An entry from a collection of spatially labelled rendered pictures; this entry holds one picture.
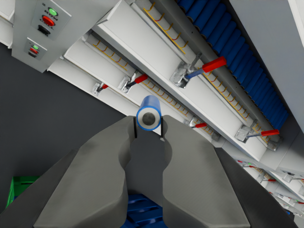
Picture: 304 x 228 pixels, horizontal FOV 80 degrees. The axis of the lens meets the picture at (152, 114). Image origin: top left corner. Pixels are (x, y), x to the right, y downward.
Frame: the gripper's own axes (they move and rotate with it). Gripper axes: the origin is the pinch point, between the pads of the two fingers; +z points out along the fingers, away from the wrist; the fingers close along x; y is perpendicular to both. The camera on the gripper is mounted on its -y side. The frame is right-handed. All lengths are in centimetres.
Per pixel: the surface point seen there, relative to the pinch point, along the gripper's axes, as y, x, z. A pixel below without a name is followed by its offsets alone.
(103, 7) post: -7.4, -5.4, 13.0
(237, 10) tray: -6.6, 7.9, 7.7
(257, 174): 73, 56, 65
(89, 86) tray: 14, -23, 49
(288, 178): 50, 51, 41
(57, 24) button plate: -5.8, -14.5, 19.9
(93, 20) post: -6.2, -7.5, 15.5
